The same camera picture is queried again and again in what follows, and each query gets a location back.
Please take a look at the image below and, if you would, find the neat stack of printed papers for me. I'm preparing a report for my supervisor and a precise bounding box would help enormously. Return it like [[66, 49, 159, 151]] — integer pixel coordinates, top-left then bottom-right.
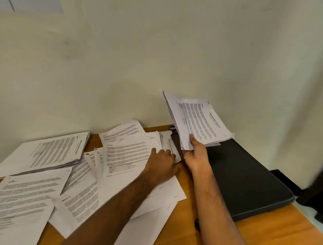
[[0, 131, 91, 179]]

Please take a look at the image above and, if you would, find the person's right forearm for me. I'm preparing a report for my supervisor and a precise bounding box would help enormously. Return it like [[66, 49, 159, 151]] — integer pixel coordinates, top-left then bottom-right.
[[191, 167, 246, 245]]

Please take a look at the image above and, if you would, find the bundle of printed papers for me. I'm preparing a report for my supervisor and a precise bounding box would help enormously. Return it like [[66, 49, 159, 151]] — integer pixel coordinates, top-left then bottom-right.
[[161, 89, 236, 151]]

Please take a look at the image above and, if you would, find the person's right hand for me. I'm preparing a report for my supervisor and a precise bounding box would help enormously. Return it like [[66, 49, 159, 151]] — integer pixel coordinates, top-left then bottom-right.
[[182, 134, 211, 175]]

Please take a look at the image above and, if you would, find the scattered pile of printed sheets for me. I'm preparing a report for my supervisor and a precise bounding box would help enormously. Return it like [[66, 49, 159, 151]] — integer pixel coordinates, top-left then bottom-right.
[[0, 119, 188, 245]]

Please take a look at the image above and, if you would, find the black laptop sleeve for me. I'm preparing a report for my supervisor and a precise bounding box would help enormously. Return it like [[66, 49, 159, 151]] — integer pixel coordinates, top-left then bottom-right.
[[171, 134, 296, 223]]

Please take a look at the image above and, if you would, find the person's left hand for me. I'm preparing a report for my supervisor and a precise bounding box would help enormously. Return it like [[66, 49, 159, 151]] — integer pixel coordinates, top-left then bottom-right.
[[142, 148, 181, 188]]

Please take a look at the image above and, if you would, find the person's left forearm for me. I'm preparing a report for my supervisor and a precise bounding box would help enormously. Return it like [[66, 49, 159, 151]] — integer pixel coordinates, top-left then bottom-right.
[[61, 174, 162, 245]]

